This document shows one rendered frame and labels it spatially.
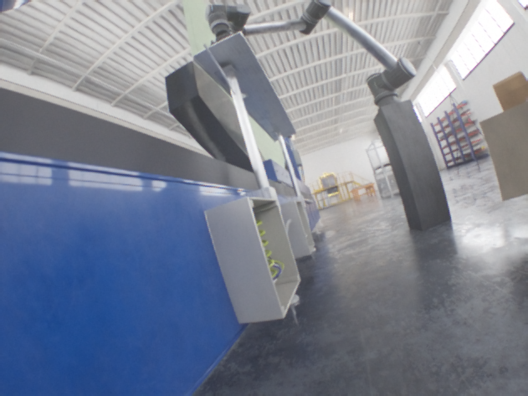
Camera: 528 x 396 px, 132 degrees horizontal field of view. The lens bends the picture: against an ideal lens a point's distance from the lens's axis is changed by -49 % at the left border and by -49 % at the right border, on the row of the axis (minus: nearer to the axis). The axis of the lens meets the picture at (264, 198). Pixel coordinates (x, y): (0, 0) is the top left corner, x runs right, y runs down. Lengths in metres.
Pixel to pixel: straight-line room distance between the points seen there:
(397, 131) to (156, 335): 1.92
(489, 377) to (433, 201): 1.59
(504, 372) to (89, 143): 0.90
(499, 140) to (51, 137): 1.59
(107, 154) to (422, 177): 1.92
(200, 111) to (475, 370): 1.46
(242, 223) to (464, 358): 0.64
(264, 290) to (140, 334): 0.31
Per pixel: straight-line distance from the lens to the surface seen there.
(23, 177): 0.33
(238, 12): 1.49
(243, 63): 1.19
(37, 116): 0.41
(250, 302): 0.59
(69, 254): 0.33
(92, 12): 9.22
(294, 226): 1.25
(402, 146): 1.93
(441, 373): 0.61
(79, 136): 0.43
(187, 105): 1.26
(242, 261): 0.56
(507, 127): 1.41
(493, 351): 0.66
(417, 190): 1.92
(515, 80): 2.15
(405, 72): 2.04
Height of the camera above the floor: 0.45
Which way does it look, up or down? 6 degrees up
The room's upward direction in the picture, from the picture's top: 16 degrees counter-clockwise
